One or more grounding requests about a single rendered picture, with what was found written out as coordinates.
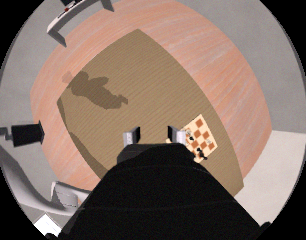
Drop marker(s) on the chessboard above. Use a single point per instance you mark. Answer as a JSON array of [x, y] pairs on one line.
[[201, 135]]

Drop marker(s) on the white king chess piece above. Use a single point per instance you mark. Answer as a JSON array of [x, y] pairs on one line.
[[188, 131]]

